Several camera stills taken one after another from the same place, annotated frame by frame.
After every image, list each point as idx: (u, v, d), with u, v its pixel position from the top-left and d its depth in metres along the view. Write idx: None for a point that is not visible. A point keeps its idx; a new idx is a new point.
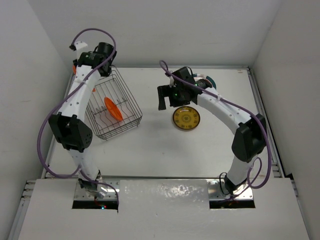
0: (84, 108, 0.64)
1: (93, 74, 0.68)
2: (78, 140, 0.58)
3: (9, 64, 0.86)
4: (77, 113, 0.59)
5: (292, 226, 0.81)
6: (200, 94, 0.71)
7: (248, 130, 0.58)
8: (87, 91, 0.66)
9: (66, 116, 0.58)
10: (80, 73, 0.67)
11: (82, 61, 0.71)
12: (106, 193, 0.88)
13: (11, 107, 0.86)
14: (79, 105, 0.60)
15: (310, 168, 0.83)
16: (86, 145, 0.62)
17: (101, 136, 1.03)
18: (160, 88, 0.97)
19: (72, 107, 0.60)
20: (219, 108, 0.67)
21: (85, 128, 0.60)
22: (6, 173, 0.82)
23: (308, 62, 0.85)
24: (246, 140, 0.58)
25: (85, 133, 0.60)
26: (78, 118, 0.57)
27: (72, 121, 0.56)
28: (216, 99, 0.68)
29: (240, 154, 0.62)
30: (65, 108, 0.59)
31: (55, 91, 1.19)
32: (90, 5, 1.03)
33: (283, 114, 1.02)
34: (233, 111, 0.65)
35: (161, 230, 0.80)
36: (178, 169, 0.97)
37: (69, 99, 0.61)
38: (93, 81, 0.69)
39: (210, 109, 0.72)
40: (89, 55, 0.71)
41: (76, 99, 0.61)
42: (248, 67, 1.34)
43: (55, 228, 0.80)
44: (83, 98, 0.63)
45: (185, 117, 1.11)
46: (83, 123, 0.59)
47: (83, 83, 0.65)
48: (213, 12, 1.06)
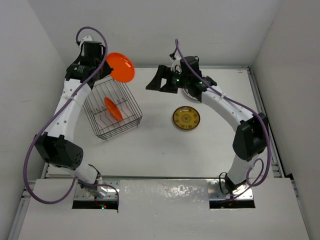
0: (73, 125, 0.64)
1: (82, 88, 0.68)
2: (67, 161, 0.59)
3: (9, 63, 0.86)
4: (64, 133, 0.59)
5: (292, 226, 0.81)
6: (205, 91, 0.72)
7: (248, 128, 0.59)
8: (76, 107, 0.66)
9: (52, 137, 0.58)
10: (68, 88, 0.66)
11: (70, 75, 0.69)
12: (106, 193, 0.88)
13: (11, 107, 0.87)
14: (66, 124, 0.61)
15: (310, 168, 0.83)
16: (76, 164, 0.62)
17: (101, 136, 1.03)
18: (162, 67, 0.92)
19: (59, 126, 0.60)
20: (222, 105, 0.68)
21: (73, 147, 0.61)
22: (6, 173, 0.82)
23: (308, 62, 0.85)
24: (246, 139, 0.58)
25: (73, 153, 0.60)
26: (65, 139, 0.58)
27: (58, 143, 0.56)
28: (220, 96, 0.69)
29: (240, 153, 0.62)
30: (51, 128, 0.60)
31: (55, 91, 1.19)
32: (90, 5, 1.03)
33: (283, 114, 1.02)
34: (236, 109, 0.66)
35: (161, 230, 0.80)
36: (178, 169, 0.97)
37: (56, 118, 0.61)
38: (83, 94, 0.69)
39: (213, 107, 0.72)
40: (78, 69, 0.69)
41: (64, 118, 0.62)
42: (248, 67, 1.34)
43: (54, 228, 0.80)
44: (70, 116, 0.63)
45: (185, 116, 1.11)
46: (70, 142, 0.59)
47: (71, 99, 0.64)
48: (212, 12, 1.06)
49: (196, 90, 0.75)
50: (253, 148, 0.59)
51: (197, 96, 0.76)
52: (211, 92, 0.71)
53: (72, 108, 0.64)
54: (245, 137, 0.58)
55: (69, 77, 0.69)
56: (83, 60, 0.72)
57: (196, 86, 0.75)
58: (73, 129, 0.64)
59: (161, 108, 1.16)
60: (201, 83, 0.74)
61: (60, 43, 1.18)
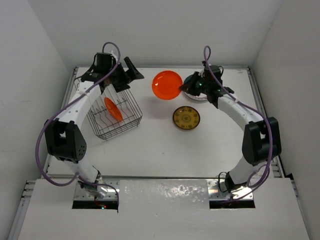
0: (81, 119, 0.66)
1: (94, 88, 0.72)
2: (71, 149, 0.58)
3: (9, 64, 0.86)
4: (75, 120, 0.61)
5: (292, 226, 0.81)
6: (222, 96, 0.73)
7: (256, 127, 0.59)
8: (87, 103, 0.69)
9: (64, 122, 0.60)
10: (82, 87, 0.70)
11: (85, 78, 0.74)
12: (106, 193, 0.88)
13: (12, 108, 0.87)
14: (77, 113, 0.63)
15: (310, 168, 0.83)
16: (79, 157, 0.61)
17: (101, 136, 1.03)
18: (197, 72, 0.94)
19: (71, 114, 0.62)
20: (235, 108, 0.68)
21: (81, 138, 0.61)
22: (6, 172, 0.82)
23: (308, 62, 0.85)
24: (254, 138, 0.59)
25: (79, 143, 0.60)
26: (75, 125, 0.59)
27: (68, 127, 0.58)
28: (234, 101, 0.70)
29: (248, 156, 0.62)
30: (63, 115, 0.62)
31: (55, 91, 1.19)
32: (91, 6, 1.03)
33: (283, 114, 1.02)
34: (248, 112, 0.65)
35: (161, 230, 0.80)
36: (178, 169, 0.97)
37: (68, 107, 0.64)
38: (94, 95, 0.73)
39: (228, 113, 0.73)
40: (93, 75, 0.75)
41: (76, 108, 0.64)
42: (248, 67, 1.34)
43: (54, 228, 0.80)
44: (82, 108, 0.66)
45: (185, 116, 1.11)
46: (79, 130, 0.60)
47: (84, 94, 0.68)
48: (212, 12, 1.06)
49: (213, 97, 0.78)
50: (261, 151, 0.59)
51: (214, 102, 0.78)
52: (227, 98, 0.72)
53: (84, 101, 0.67)
54: (252, 134, 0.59)
55: (84, 79, 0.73)
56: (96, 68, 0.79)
57: (214, 93, 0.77)
58: (81, 123, 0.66)
59: (161, 108, 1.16)
60: (220, 91, 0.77)
61: (60, 43, 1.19)
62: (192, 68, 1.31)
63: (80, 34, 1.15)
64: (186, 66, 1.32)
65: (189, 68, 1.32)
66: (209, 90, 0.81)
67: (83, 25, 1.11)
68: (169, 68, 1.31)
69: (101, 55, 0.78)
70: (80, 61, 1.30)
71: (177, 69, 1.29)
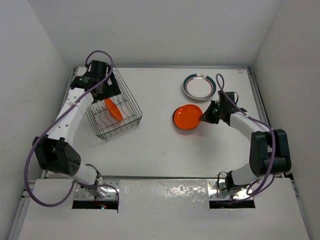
0: (73, 131, 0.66)
1: (85, 97, 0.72)
2: (64, 167, 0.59)
3: (9, 64, 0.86)
4: (65, 136, 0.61)
5: (292, 226, 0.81)
6: (234, 113, 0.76)
7: (263, 136, 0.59)
8: (78, 113, 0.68)
9: (54, 140, 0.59)
10: (72, 96, 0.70)
11: (75, 84, 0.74)
12: (106, 193, 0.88)
13: (12, 108, 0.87)
14: (67, 128, 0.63)
15: (311, 168, 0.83)
16: (73, 173, 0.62)
17: (101, 136, 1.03)
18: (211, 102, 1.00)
19: (60, 129, 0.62)
20: (244, 122, 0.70)
21: (73, 154, 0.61)
22: (6, 173, 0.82)
23: (308, 62, 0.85)
24: (260, 145, 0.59)
25: (72, 160, 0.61)
26: (65, 142, 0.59)
27: (58, 145, 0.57)
28: (244, 116, 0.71)
29: (253, 168, 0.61)
30: (53, 131, 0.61)
31: (55, 91, 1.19)
32: (91, 6, 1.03)
33: (283, 114, 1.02)
34: (256, 124, 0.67)
35: (161, 230, 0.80)
36: (178, 169, 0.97)
37: (58, 122, 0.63)
38: (85, 104, 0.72)
39: (239, 129, 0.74)
40: (83, 79, 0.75)
41: (66, 122, 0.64)
42: (248, 67, 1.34)
43: (54, 228, 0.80)
44: (72, 121, 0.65)
45: None
46: (70, 146, 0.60)
47: (75, 105, 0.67)
48: (213, 12, 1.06)
49: (227, 115, 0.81)
50: (267, 162, 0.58)
51: (228, 120, 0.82)
52: (239, 114, 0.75)
53: (75, 113, 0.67)
54: (258, 144, 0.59)
55: (74, 86, 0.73)
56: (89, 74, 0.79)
57: (228, 111, 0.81)
58: (72, 136, 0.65)
59: (161, 108, 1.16)
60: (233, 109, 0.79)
61: (61, 43, 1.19)
62: (192, 68, 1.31)
63: (80, 34, 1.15)
64: (186, 66, 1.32)
65: (189, 68, 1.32)
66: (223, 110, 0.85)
67: (84, 25, 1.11)
68: (168, 68, 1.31)
69: (96, 62, 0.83)
70: (80, 61, 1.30)
71: (177, 69, 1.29)
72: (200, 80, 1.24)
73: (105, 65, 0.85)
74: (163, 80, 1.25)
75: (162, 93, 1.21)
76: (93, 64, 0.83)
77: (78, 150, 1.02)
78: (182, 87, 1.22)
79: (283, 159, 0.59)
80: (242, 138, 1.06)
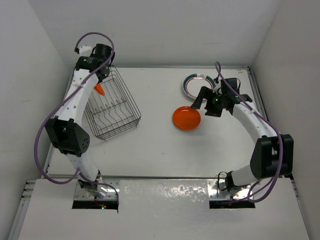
0: (81, 112, 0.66)
1: (91, 78, 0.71)
2: (75, 144, 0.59)
3: (9, 64, 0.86)
4: (74, 118, 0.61)
5: (292, 226, 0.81)
6: (238, 103, 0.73)
7: (268, 143, 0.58)
8: (85, 95, 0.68)
9: (63, 121, 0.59)
10: (78, 77, 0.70)
11: (80, 65, 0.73)
12: (106, 193, 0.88)
13: (12, 108, 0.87)
14: (75, 109, 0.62)
15: (310, 169, 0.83)
16: (83, 150, 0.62)
17: (99, 136, 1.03)
18: (204, 88, 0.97)
19: (69, 110, 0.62)
20: (250, 119, 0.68)
21: (83, 132, 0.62)
22: (6, 172, 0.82)
23: (308, 62, 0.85)
24: (264, 154, 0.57)
25: (82, 137, 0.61)
26: (75, 123, 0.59)
27: (69, 125, 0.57)
28: (250, 111, 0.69)
29: (255, 171, 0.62)
30: (62, 112, 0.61)
31: (54, 91, 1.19)
32: (91, 6, 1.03)
33: (283, 114, 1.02)
34: (262, 125, 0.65)
35: (161, 230, 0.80)
36: (178, 169, 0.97)
37: (66, 103, 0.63)
38: (91, 84, 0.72)
39: (241, 121, 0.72)
40: (87, 60, 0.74)
41: (74, 103, 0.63)
42: (248, 67, 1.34)
43: (55, 228, 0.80)
44: (80, 101, 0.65)
45: (186, 116, 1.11)
46: (80, 127, 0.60)
47: (81, 87, 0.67)
48: (212, 12, 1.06)
49: (229, 102, 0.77)
50: (270, 168, 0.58)
51: (230, 108, 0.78)
52: (244, 107, 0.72)
53: (82, 93, 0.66)
54: (263, 152, 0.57)
55: (79, 67, 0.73)
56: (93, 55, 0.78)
57: (230, 98, 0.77)
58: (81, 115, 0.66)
59: (161, 108, 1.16)
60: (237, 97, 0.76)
61: (61, 43, 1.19)
62: (192, 68, 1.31)
63: (80, 34, 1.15)
64: (186, 66, 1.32)
65: (189, 68, 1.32)
66: (224, 98, 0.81)
67: (83, 25, 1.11)
68: (168, 67, 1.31)
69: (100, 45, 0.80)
70: None
71: (177, 70, 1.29)
72: (200, 80, 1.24)
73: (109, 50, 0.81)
74: (163, 81, 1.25)
75: (162, 93, 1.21)
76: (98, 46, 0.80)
77: None
78: (182, 88, 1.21)
79: (285, 165, 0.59)
80: (243, 138, 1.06)
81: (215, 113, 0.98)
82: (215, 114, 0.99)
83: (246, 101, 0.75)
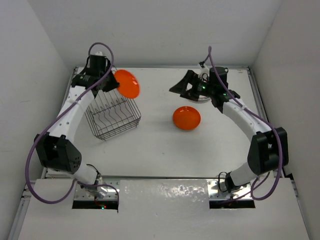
0: (74, 129, 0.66)
1: (86, 95, 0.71)
2: (64, 163, 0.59)
3: (9, 64, 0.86)
4: (66, 135, 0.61)
5: (292, 226, 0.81)
6: (227, 101, 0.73)
7: (264, 138, 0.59)
8: (79, 112, 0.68)
9: (55, 137, 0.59)
10: (73, 93, 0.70)
11: (76, 82, 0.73)
12: (106, 193, 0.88)
13: (12, 108, 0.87)
14: (68, 126, 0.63)
15: (310, 169, 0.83)
16: (73, 169, 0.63)
17: (99, 136, 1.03)
18: (191, 72, 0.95)
19: (62, 127, 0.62)
20: (242, 116, 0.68)
21: (73, 151, 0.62)
22: (6, 172, 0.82)
23: (308, 62, 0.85)
24: (261, 150, 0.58)
25: (72, 157, 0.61)
26: (66, 139, 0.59)
27: (60, 142, 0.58)
28: (240, 107, 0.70)
29: (253, 168, 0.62)
30: (54, 128, 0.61)
31: (54, 91, 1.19)
32: (90, 6, 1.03)
33: (283, 114, 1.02)
34: (255, 121, 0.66)
35: (161, 230, 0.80)
36: (178, 169, 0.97)
37: (59, 119, 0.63)
38: (86, 101, 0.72)
39: (234, 119, 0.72)
40: (84, 77, 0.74)
41: (67, 120, 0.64)
42: (248, 67, 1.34)
43: (55, 229, 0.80)
44: (73, 118, 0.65)
45: (183, 117, 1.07)
46: (71, 144, 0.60)
47: (76, 103, 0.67)
48: (212, 12, 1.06)
49: (218, 102, 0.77)
50: (268, 163, 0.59)
51: (219, 106, 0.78)
52: (233, 103, 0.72)
53: (76, 110, 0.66)
54: (260, 148, 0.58)
55: (75, 84, 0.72)
56: (89, 71, 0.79)
57: (220, 97, 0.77)
58: (73, 132, 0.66)
59: (161, 108, 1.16)
60: (225, 95, 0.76)
61: (61, 43, 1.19)
62: (192, 68, 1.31)
63: (80, 34, 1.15)
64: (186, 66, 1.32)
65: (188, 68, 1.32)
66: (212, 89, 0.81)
67: (83, 25, 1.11)
68: (168, 67, 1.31)
69: (95, 56, 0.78)
70: (80, 61, 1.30)
71: (177, 70, 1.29)
72: None
73: (104, 59, 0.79)
74: (163, 81, 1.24)
75: (162, 93, 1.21)
76: (92, 58, 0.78)
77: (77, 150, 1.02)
78: None
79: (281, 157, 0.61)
80: (242, 139, 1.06)
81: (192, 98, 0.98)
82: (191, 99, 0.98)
83: (234, 97, 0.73)
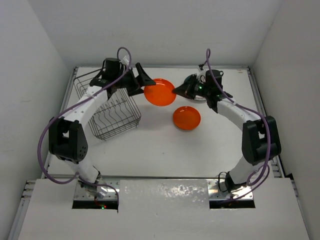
0: (86, 121, 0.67)
1: (102, 93, 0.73)
2: (72, 149, 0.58)
3: (9, 64, 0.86)
4: (79, 120, 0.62)
5: (292, 226, 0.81)
6: (220, 100, 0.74)
7: (254, 125, 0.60)
8: (93, 106, 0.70)
9: (68, 121, 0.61)
10: (90, 90, 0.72)
11: (94, 83, 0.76)
12: (106, 193, 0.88)
13: (12, 107, 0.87)
14: (83, 114, 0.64)
15: (310, 168, 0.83)
16: (79, 159, 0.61)
17: (99, 136, 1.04)
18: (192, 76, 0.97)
19: (76, 114, 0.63)
20: (234, 110, 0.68)
21: (82, 140, 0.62)
22: (6, 172, 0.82)
23: (308, 62, 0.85)
24: (252, 136, 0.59)
25: (81, 144, 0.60)
26: (79, 125, 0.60)
27: (72, 125, 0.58)
28: (232, 103, 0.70)
29: (247, 156, 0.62)
30: (69, 115, 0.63)
31: (54, 91, 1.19)
32: (91, 6, 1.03)
33: (283, 114, 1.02)
34: (246, 113, 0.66)
35: (161, 230, 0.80)
36: (177, 169, 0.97)
37: (75, 108, 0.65)
38: (101, 100, 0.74)
39: (228, 115, 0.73)
40: (102, 81, 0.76)
41: (82, 109, 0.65)
42: (248, 67, 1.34)
43: (55, 228, 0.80)
44: (88, 109, 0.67)
45: (185, 116, 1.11)
46: (82, 130, 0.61)
47: (92, 97, 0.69)
48: (213, 12, 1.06)
49: (213, 102, 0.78)
50: (260, 150, 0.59)
51: (215, 107, 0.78)
52: (226, 101, 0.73)
53: (91, 103, 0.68)
54: (250, 133, 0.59)
55: (92, 84, 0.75)
56: (105, 74, 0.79)
57: (214, 99, 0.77)
58: (85, 124, 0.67)
59: (161, 108, 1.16)
60: (219, 96, 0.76)
61: (61, 43, 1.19)
62: (192, 68, 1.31)
63: (80, 34, 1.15)
64: (186, 66, 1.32)
65: (188, 68, 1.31)
66: (208, 92, 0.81)
67: (84, 25, 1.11)
68: (168, 67, 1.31)
69: (111, 61, 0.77)
70: (80, 61, 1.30)
71: (177, 70, 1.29)
72: None
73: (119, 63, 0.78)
74: None
75: None
76: (107, 62, 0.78)
77: None
78: None
79: (274, 145, 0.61)
80: None
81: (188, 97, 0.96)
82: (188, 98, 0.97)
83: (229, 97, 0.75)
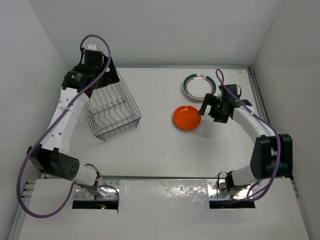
0: (68, 137, 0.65)
1: (79, 98, 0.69)
2: (62, 173, 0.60)
3: (9, 64, 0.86)
4: (59, 146, 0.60)
5: (292, 226, 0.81)
6: (238, 107, 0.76)
7: (267, 141, 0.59)
8: (72, 118, 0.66)
9: (47, 150, 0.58)
10: (64, 98, 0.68)
11: (67, 83, 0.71)
12: (106, 193, 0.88)
13: (11, 107, 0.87)
14: (61, 137, 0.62)
15: (311, 169, 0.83)
16: (72, 176, 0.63)
17: (99, 136, 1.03)
18: (209, 95, 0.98)
19: (54, 138, 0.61)
20: (250, 121, 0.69)
21: (70, 159, 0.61)
22: (6, 172, 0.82)
23: (308, 62, 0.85)
24: (262, 153, 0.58)
25: (70, 164, 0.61)
26: (59, 152, 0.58)
27: (52, 155, 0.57)
28: (249, 113, 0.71)
29: (255, 171, 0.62)
30: (46, 140, 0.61)
31: (54, 91, 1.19)
32: (91, 6, 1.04)
33: (283, 114, 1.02)
34: (261, 126, 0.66)
35: (161, 230, 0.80)
36: (177, 169, 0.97)
37: (51, 130, 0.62)
38: (80, 104, 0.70)
39: (243, 124, 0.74)
40: (75, 77, 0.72)
41: (59, 130, 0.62)
42: (248, 67, 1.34)
43: (54, 229, 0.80)
44: (66, 127, 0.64)
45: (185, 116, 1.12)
46: (65, 154, 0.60)
47: (67, 110, 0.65)
48: (212, 12, 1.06)
49: (229, 107, 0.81)
50: (269, 168, 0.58)
51: (230, 112, 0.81)
52: (243, 109, 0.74)
53: (68, 118, 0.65)
54: (261, 149, 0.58)
55: (66, 86, 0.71)
56: (83, 68, 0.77)
57: (231, 103, 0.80)
58: (67, 141, 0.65)
59: (161, 108, 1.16)
60: (237, 102, 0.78)
61: (61, 43, 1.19)
62: (192, 68, 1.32)
63: (80, 34, 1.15)
64: (186, 66, 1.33)
65: (188, 68, 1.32)
66: (225, 103, 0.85)
67: (84, 25, 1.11)
68: (168, 67, 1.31)
69: (89, 51, 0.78)
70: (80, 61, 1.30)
71: (177, 70, 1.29)
72: (200, 80, 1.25)
73: (99, 54, 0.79)
74: (163, 81, 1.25)
75: (162, 93, 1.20)
76: (86, 53, 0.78)
77: (77, 150, 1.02)
78: (182, 87, 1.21)
79: (286, 165, 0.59)
80: (242, 139, 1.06)
81: (220, 119, 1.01)
82: (220, 120, 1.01)
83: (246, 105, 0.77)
